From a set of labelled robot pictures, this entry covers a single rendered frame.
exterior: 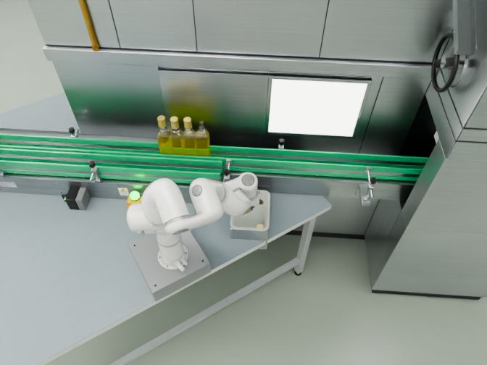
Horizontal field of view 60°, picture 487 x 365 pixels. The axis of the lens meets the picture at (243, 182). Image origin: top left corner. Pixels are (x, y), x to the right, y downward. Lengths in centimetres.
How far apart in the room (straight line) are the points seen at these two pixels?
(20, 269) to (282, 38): 147
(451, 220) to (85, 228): 166
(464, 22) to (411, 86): 38
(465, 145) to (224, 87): 98
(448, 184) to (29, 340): 176
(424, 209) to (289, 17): 100
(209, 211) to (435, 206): 108
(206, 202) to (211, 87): 72
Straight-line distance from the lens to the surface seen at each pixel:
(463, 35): 170
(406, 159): 212
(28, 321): 196
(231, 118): 199
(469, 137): 170
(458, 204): 202
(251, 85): 186
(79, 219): 214
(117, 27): 185
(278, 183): 204
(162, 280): 178
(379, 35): 180
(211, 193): 131
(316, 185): 205
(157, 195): 128
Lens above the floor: 241
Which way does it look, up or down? 51 degrees down
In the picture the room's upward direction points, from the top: 1 degrees clockwise
